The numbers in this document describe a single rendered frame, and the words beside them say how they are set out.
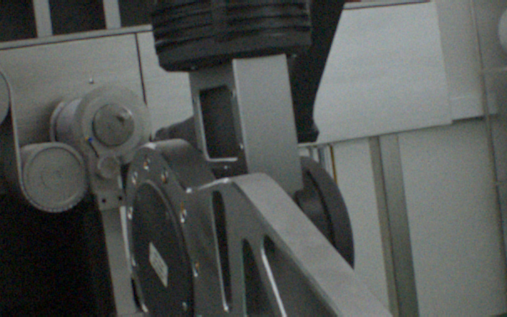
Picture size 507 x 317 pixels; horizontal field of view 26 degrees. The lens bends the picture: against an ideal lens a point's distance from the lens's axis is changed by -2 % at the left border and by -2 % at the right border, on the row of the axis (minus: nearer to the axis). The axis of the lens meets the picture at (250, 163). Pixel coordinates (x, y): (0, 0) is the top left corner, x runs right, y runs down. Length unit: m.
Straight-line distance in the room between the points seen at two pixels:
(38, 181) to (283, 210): 1.32
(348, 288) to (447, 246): 4.73
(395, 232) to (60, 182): 1.06
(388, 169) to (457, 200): 2.64
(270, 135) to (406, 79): 1.74
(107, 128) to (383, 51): 0.83
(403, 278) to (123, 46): 0.94
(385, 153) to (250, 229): 2.05
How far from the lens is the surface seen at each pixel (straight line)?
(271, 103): 0.90
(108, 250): 2.00
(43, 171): 2.01
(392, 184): 2.79
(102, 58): 2.38
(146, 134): 2.05
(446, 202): 5.37
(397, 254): 2.80
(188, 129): 1.75
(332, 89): 2.54
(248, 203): 0.73
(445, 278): 5.40
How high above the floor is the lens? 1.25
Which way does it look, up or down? 3 degrees down
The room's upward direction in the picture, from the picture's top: 8 degrees counter-clockwise
